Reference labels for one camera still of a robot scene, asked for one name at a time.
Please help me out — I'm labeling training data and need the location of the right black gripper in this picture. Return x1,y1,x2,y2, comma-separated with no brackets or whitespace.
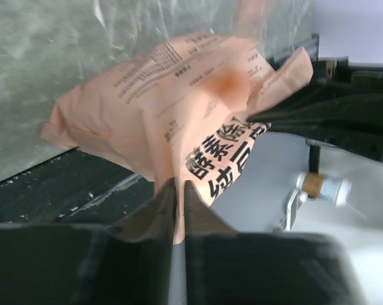
248,82,383,163

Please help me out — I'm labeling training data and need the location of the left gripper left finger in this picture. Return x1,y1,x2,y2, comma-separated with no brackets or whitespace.
116,178,178,304

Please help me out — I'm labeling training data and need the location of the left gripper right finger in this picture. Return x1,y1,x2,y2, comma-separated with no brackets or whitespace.
184,180,236,304

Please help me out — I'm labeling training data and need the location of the peach cat litter bag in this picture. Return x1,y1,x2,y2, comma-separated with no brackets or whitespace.
40,0,315,245

